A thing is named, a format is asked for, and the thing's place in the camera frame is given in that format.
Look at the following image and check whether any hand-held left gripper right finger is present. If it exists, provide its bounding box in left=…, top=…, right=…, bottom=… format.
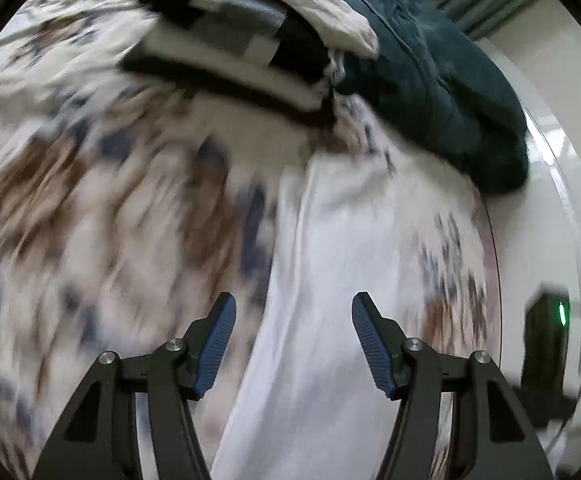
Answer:
left=351, top=291, right=555, bottom=480

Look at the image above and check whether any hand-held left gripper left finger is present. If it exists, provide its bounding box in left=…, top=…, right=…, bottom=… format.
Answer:
left=31, top=292, right=238, bottom=480

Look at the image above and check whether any white cloth garment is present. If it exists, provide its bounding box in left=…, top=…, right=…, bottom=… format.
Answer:
left=209, top=152, right=489, bottom=480

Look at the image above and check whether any floral printed bed sheet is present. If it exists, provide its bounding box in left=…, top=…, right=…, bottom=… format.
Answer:
left=0, top=0, right=502, bottom=480

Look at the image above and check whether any dark teal blanket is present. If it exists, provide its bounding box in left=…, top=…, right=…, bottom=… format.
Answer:
left=303, top=0, right=530, bottom=197

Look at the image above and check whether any black and grey folded garment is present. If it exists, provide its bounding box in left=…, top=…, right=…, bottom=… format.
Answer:
left=119, top=0, right=341, bottom=128

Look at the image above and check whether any cream cloth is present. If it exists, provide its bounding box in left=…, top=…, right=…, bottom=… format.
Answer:
left=190, top=0, right=382, bottom=60

